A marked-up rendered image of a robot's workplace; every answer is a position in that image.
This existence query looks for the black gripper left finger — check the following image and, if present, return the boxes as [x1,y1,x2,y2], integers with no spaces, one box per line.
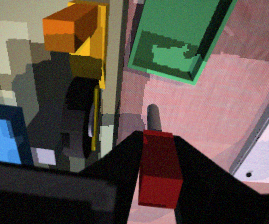
[0,130,144,224]

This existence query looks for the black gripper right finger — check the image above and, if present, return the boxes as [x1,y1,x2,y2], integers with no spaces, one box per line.
[173,135,269,224]

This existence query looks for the green tray floor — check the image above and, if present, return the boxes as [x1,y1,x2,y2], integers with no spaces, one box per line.
[134,0,225,73]

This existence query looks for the red-headed pin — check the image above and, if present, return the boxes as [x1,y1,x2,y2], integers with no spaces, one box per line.
[138,104,183,209]

